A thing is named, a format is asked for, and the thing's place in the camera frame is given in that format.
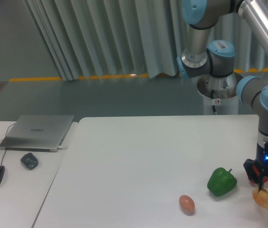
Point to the small black plastic gadget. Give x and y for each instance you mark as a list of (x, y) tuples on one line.
[(30, 161)]

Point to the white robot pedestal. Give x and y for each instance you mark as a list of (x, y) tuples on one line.
[(219, 94)]

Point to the triangular toasted bread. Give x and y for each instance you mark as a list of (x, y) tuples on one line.
[(260, 197)]

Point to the pale green pleated curtain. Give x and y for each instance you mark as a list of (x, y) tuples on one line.
[(121, 37)]

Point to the green bell pepper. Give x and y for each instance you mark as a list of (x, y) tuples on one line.
[(221, 182)]

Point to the brown egg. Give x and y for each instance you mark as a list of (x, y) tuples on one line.
[(187, 204)]

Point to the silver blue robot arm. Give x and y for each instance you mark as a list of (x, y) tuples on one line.
[(201, 58)]

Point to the red bell pepper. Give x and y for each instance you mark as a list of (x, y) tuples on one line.
[(254, 176)]

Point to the silver closed laptop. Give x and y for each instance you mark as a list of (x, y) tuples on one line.
[(39, 133)]

